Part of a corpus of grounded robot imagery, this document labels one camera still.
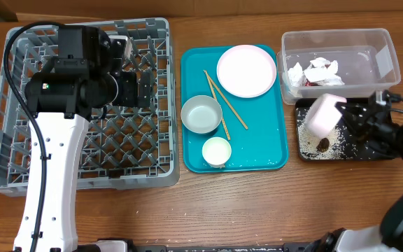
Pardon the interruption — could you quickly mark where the pink bowl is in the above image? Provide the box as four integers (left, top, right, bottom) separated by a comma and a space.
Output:
305, 94, 347, 139

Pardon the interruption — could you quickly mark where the brown food scrap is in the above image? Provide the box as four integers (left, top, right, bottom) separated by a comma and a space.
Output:
316, 138, 330, 153

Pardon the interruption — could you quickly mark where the white napkin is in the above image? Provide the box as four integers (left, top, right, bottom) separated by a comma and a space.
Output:
288, 57, 345, 88

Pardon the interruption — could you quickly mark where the pile of white rice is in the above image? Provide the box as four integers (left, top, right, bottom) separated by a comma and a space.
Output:
297, 104, 377, 161

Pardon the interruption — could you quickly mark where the grey bowl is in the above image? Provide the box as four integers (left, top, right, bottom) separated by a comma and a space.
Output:
181, 95, 222, 134

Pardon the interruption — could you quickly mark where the small white cup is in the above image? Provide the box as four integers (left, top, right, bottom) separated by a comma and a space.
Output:
202, 136, 232, 169

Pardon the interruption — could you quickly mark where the red foil wrapper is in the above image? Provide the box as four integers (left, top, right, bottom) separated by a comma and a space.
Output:
305, 80, 319, 87

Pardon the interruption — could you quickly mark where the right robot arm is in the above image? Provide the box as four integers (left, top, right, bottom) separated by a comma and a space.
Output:
316, 101, 403, 251

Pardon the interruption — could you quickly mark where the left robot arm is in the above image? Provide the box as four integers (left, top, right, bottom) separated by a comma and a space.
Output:
13, 24, 151, 251

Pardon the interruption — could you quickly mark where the black tray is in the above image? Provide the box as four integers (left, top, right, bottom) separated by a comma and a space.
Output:
294, 97, 400, 162

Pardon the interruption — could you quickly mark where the clear plastic bin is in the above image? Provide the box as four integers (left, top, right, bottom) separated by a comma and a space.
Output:
277, 28, 401, 105

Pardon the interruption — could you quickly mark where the grey dish rack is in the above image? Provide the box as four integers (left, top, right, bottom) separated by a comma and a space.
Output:
0, 17, 179, 197

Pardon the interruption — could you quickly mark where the wooden chopstick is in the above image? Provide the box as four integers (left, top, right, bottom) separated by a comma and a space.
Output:
203, 70, 231, 141
203, 70, 248, 130

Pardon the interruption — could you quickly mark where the teal serving tray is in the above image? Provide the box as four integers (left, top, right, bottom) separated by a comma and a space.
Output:
181, 46, 289, 174

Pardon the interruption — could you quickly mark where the pink round plate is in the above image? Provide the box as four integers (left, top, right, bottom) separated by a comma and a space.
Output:
216, 45, 276, 98

